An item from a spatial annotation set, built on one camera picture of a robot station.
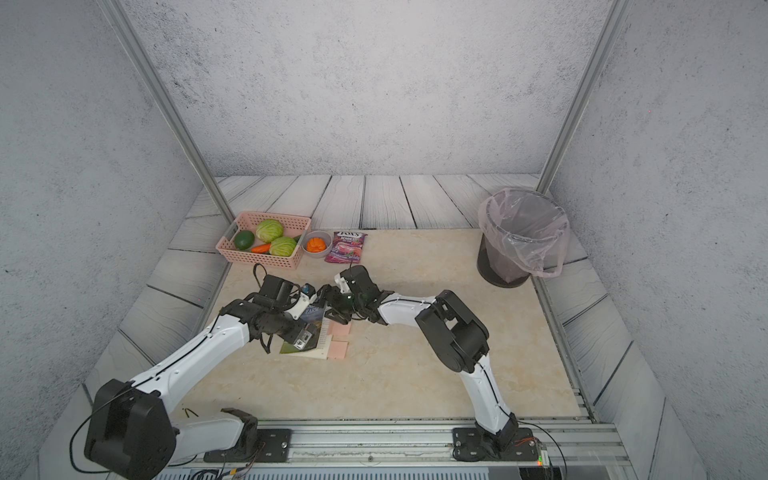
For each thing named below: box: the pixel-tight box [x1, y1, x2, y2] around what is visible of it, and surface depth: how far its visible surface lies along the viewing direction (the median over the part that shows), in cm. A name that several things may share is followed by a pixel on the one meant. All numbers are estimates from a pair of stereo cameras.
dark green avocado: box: [234, 230, 255, 251], surface depth 116 cm
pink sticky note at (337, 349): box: [327, 340, 348, 359], surface depth 91 cm
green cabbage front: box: [270, 236, 297, 257], surface depth 109 cm
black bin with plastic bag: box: [476, 187, 570, 288], surface depth 96 cm
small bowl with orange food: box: [301, 230, 333, 259], surface depth 111 cm
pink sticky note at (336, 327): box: [328, 320, 351, 335], surface depth 93 cm
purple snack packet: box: [325, 231, 368, 264], surface depth 116 cm
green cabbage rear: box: [256, 219, 285, 243], surface depth 116 cm
